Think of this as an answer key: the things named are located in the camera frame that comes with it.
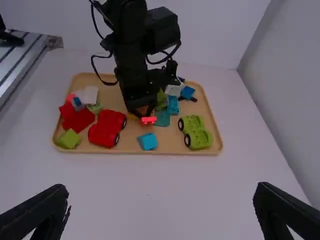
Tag silver rails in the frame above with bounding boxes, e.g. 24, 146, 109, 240
0, 29, 64, 108

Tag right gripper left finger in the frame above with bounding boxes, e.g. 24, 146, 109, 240
0, 183, 72, 240

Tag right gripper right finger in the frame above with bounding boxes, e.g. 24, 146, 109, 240
252, 181, 320, 240

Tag red toy car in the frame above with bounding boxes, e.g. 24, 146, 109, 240
87, 109, 128, 149

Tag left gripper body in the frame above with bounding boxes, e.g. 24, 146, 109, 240
114, 67, 176, 106

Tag green toy brick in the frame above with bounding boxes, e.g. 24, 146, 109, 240
86, 101, 104, 116
155, 87, 168, 111
54, 128, 82, 150

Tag black cable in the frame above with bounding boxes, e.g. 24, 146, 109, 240
90, 53, 119, 86
145, 39, 182, 65
89, 0, 113, 41

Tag yellow toy brick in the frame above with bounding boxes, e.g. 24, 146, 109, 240
127, 106, 151, 120

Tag green toy car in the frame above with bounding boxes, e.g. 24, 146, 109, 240
177, 114, 215, 151

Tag white toy brick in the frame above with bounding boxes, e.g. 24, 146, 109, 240
76, 86, 99, 105
165, 84, 185, 97

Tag teal flat toy brick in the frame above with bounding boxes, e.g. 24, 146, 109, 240
152, 109, 172, 128

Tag tan tray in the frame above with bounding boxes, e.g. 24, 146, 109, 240
51, 72, 224, 156

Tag light blue toy brick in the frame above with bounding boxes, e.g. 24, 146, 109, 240
136, 132, 159, 152

